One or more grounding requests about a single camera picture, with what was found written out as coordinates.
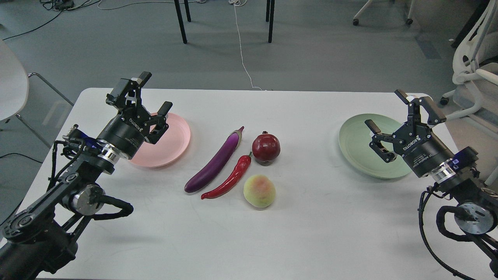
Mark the pink plate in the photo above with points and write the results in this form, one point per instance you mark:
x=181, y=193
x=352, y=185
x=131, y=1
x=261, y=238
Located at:
x=169, y=148

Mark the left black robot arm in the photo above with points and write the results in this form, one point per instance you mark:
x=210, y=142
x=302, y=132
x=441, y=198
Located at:
x=44, y=236

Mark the black table leg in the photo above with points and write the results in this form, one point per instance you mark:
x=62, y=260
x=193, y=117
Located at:
x=180, y=18
x=269, y=18

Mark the red chili pepper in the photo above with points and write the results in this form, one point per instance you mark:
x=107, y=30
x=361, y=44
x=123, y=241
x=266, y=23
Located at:
x=237, y=173

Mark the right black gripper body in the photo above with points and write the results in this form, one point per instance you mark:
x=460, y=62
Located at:
x=420, y=148

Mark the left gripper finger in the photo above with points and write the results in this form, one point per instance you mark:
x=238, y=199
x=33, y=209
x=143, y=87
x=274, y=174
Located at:
x=126, y=96
x=157, y=125

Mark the green plate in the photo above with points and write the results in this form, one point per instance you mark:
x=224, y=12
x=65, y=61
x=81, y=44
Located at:
x=354, y=138

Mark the black table leg right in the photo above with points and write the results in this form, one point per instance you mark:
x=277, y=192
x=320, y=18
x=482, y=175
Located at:
x=269, y=18

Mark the black table leg left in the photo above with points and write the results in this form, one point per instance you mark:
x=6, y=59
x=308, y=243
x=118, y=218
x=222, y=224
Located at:
x=180, y=18

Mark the white office chair right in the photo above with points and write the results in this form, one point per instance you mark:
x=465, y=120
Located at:
x=478, y=45

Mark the white chair base with casters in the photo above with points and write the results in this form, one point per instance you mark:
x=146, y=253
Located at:
x=373, y=10

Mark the red pomegranate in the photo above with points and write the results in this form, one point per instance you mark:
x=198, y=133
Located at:
x=265, y=148

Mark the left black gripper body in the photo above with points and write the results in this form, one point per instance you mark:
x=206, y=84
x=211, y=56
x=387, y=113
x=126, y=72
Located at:
x=126, y=134

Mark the white chair left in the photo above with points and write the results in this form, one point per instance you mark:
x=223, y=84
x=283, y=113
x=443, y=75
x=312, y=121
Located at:
x=15, y=88

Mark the purple eggplant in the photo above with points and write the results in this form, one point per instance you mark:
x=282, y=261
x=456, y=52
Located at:
x=210, y=171

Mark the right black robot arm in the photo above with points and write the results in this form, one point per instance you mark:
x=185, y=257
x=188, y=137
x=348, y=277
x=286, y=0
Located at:
x=455, y=177

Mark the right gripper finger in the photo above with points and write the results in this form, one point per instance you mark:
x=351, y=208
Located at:
x=414, y=121
x=376, y=143

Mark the yellow-pink peach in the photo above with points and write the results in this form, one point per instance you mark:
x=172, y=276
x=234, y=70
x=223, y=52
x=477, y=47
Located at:
x=259, y=191

